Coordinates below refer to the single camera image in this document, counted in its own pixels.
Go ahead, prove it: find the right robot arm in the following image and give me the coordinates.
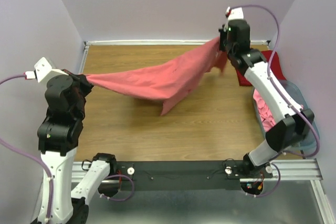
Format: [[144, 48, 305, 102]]
[[219, 19, 314, 178]]

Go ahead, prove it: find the folded red t-shirt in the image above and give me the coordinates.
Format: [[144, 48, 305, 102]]
[[236, 50, 286, 87]]

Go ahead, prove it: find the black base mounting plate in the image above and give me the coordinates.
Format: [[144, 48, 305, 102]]
[[116, 159, 272, 192]]

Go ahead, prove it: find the blue plastic basket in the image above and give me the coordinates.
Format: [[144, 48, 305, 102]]
[[251, 79, 321, 154]]

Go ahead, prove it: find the aluminium rail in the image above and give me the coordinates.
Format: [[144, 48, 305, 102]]
[[84, 40, 271, 46], [70, 158, 323, 183]]

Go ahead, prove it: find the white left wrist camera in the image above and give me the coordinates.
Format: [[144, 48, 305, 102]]
[[24, 57, 67, 85]]

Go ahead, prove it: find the aluminium back rail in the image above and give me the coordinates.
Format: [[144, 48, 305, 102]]
[[84, 40, 271, 46]]

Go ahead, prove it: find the aluminium front rail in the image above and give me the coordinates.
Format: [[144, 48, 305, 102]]
[[70, 158, 323, 183]]

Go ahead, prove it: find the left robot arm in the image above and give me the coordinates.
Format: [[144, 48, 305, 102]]
[[35, 69, 117, 223]]

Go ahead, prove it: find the light pink t-shirt in basket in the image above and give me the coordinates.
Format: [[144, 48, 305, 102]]
[[253, 90, 276, 132]]

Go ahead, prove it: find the salmon pink t-shirt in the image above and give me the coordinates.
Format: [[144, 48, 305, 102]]
[[86, 37, 227, 115]]

